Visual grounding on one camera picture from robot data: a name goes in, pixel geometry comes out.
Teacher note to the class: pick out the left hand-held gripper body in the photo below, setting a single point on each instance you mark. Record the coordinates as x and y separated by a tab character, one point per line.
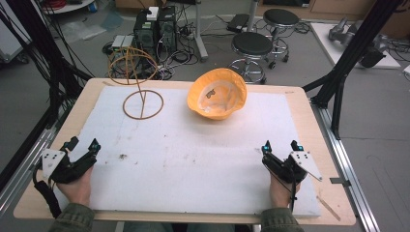
72	169

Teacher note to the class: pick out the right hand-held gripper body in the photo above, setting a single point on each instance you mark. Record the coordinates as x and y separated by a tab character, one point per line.
286	169

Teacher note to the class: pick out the person's left hand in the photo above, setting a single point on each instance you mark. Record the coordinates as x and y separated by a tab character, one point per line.
77	190

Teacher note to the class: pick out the person's right hand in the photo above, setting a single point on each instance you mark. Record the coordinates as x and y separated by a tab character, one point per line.
279	193

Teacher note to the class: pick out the yellow bucket hat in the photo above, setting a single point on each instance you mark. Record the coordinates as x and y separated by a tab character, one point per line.
216	96

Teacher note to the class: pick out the white foam mat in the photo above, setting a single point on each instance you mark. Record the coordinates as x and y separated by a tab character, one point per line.
193	161

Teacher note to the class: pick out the black round stool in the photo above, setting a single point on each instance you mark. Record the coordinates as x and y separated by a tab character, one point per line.
252	43
281	16

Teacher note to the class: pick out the white board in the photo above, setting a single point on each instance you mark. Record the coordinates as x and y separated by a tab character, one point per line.
325	42

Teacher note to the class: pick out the small white device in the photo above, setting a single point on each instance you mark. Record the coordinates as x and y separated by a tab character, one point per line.
122	41

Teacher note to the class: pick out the black computer tower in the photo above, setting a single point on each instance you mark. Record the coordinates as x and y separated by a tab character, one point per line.
145	35
167	30

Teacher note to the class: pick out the black flat case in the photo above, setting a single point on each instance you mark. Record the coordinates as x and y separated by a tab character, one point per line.
238	22

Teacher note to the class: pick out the grey metal table leg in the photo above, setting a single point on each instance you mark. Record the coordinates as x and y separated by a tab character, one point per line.
200	32

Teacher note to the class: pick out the white round table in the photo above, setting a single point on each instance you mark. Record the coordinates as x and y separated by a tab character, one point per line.
67	6

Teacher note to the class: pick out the white box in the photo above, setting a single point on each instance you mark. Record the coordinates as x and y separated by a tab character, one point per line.
152	13

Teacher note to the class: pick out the aluminium rail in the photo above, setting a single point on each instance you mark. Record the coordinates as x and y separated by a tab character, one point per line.
348	167
22	167

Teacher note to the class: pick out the grey metal bracket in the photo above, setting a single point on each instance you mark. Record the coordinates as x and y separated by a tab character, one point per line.
339	181

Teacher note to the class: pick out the black metal frame strut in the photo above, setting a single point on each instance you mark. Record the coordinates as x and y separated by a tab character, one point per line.
348	58
35	48

